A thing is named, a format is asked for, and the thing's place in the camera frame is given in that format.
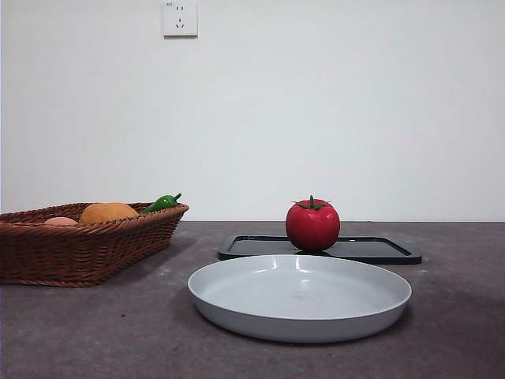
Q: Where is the pale grey round plate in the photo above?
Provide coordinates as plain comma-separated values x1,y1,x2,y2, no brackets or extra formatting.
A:
187,253,413,344

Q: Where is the orange round fruit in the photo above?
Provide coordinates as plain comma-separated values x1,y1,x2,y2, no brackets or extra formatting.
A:
78,201,140,225

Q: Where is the black rectangular tray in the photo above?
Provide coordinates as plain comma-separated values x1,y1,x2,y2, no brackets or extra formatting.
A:
218,235,423,265

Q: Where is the red tomato with green stem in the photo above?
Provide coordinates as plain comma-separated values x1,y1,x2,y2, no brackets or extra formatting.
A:
285,194,341,252

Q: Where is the white wall socket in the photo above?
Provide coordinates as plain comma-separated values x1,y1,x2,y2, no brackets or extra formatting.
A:
163,0,199,39

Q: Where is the brown wicker basket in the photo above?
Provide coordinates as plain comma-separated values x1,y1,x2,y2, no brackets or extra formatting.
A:
0,201,190,288

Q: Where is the green pepper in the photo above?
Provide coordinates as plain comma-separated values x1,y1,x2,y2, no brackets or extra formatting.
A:
140,193,183,215

